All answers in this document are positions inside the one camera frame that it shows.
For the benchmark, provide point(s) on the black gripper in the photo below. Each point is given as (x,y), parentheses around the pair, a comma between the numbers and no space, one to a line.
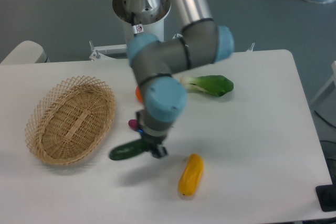
(153,133)

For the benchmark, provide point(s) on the green cucumber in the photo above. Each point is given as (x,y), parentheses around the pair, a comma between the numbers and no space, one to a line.
(128,150)

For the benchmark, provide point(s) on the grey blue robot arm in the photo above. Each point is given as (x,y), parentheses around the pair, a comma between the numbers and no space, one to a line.
(154,63)

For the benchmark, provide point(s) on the woven wicker basket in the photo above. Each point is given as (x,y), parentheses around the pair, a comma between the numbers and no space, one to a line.
(71,120)

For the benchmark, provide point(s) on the purple sweet potato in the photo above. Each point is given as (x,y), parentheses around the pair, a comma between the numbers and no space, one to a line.
(133,124)

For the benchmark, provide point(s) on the yellow pepper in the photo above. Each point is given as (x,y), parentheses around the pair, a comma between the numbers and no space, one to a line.
(191,176)

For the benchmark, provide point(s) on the orange tomato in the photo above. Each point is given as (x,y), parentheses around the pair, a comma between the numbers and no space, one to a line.
(138,95)

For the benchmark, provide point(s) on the green bok choy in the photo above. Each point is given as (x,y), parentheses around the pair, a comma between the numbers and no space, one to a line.
(215,85)

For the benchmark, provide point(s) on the white chair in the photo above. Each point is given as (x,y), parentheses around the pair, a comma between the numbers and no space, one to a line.
(26,52)

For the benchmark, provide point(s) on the black device at edge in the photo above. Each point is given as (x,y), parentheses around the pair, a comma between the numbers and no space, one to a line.
(326,197)

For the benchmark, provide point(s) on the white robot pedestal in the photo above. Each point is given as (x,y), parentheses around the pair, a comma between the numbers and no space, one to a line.
(136,16)

